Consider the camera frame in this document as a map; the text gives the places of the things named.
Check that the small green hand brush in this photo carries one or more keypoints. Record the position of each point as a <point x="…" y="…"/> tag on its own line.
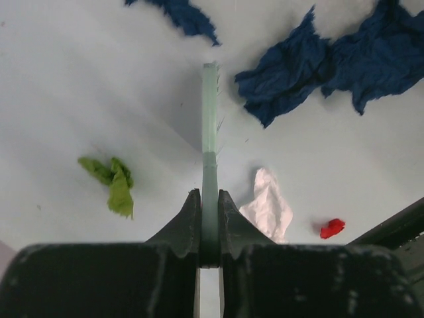
<point x="209" y="243"/>

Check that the large dark blue paper scrap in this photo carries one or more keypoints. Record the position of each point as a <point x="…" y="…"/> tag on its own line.
<point x="383" y="57"/>

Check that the white crumpled paper scrap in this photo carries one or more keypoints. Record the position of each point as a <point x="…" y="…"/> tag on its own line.
<point x="269" y="212"/>

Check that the small dark blue paper scrap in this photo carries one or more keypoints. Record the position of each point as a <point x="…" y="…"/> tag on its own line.
<point x="191" y="19"/>

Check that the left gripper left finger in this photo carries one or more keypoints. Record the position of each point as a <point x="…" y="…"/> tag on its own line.
<point x="156" y="278"/>

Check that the green paper scrap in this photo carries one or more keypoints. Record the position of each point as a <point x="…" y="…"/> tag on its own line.
<point x="117" y="177"/>

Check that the small red scrap bottom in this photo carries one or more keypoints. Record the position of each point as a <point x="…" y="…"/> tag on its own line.
<point x="332" y="228"/>

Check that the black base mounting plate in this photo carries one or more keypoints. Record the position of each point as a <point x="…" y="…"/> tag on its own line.
<point x="401" y="233"/>

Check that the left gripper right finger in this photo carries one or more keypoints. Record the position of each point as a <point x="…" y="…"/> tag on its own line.
<point x="259" y="278"/>

